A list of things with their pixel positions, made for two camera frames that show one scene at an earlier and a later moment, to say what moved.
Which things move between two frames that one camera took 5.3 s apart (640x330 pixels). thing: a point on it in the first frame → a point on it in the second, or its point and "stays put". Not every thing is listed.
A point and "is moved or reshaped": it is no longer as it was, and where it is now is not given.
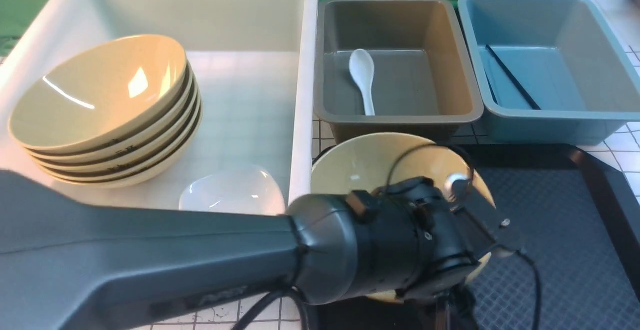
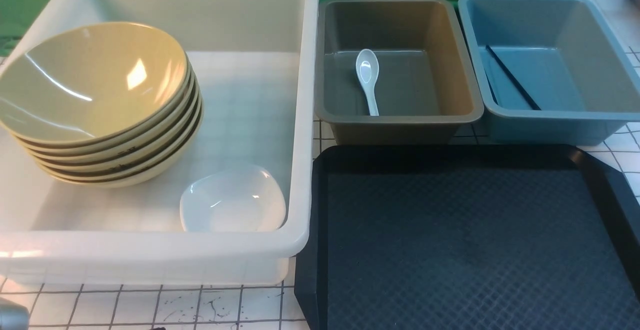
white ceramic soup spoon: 362,71 is moved or reshaped
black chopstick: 492,91 stays put
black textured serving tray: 579,266 stays put
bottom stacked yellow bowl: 147,179 stays put
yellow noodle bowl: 362,163 → 91,83
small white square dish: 246,189 stays put
